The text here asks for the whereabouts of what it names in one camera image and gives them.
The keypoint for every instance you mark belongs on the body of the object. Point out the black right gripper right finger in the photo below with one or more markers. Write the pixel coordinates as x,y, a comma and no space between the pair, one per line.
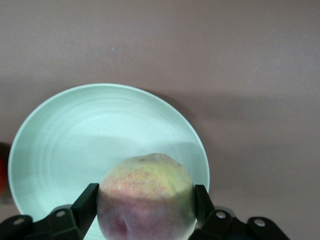
217,225

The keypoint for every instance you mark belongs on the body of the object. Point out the yellow-pink peach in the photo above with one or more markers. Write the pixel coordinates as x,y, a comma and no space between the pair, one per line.
145,190

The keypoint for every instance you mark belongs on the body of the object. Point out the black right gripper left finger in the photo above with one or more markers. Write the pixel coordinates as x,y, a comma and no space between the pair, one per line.
67,222

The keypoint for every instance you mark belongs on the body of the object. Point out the brown table cover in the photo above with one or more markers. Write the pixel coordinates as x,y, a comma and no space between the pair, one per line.
225,62

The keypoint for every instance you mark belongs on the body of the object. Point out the red pomegranate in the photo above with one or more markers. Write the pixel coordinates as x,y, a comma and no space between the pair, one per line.
2,170

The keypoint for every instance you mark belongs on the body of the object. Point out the pale green round plate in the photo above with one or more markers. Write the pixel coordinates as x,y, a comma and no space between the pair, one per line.
75,140

